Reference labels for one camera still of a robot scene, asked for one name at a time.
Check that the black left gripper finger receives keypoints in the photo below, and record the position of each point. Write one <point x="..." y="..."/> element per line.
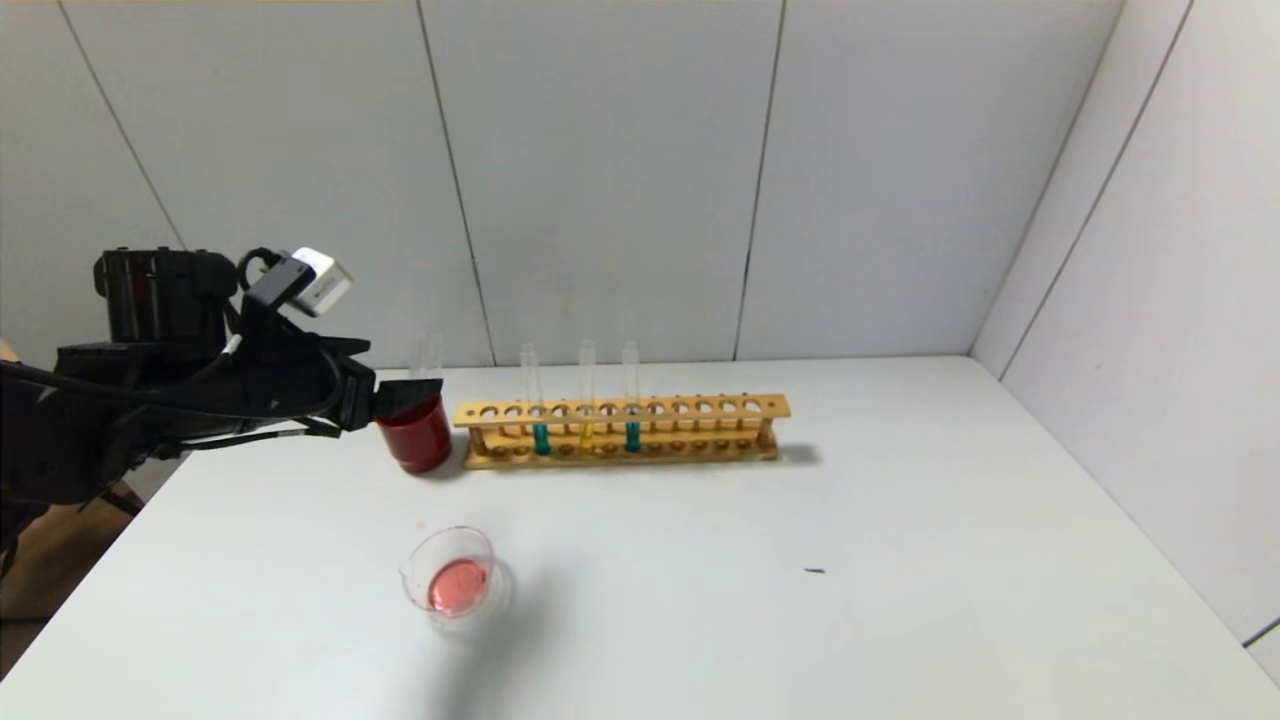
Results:
<point x="405" y="389"/>
<point x="395" y="409"/>

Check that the dark red cup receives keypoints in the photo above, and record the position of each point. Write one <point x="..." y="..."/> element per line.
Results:
<point x="418" y="445"/>

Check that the wooden test tube rack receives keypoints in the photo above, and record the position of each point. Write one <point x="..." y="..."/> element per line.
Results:
<point x="640" y="410"/>

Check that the test tube with yellow pigment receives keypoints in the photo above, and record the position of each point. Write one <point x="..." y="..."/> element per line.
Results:
<point x="587" y="436"/>

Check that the test tube with blue pigment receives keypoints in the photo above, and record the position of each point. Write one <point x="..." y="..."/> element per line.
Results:
<point x="541" y="438"/>

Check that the empty glass test tube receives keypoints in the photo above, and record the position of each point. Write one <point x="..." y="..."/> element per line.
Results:
<point x="437" y="360"/>

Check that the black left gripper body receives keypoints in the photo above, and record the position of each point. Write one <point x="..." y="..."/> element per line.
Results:
<point x="358" y="396"/>

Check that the orange and black left arm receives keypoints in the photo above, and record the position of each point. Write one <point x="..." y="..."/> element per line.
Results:
<point x="60" y="440"/>

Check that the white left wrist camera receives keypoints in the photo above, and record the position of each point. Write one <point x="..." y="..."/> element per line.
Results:
<point x="322" y="282"/>

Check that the clear glass beaker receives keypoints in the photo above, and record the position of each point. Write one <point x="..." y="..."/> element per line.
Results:
<point x="458" y="585"/>

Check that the test tube with teal pigment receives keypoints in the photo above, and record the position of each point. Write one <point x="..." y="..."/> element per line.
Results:
<point x="632" y="436"/>

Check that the test tube with red pigment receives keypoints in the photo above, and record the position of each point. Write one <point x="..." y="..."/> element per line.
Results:
<point x="421" y="360"/>

